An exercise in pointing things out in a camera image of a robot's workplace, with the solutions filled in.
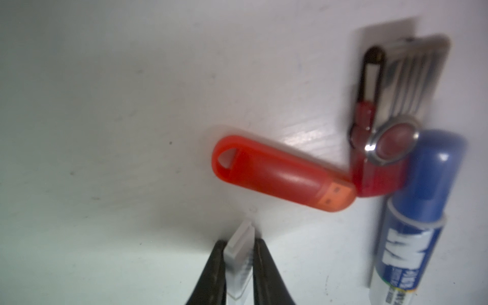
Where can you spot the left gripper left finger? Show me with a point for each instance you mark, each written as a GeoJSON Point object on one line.
{"type": "Point", "coordinates": [210, 288]}

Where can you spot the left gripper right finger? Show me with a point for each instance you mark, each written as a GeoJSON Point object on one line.
{"type": "Point", "coordinates": [268, 285]}

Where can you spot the white usb drive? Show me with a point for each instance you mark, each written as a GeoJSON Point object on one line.
{"type": "Point", "coordinates": [238, 257]}

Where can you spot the red usb drive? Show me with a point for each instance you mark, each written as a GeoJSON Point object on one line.
{"type": "Point", "coordinates": [252, 165]}

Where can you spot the brown usb drive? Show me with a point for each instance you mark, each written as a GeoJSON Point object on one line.
{"type": "Point", "coordinates": [397, 82]}

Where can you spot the blue white marker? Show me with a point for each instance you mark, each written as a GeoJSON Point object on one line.
{"type": "Point", "coordinates": [414, 217]}

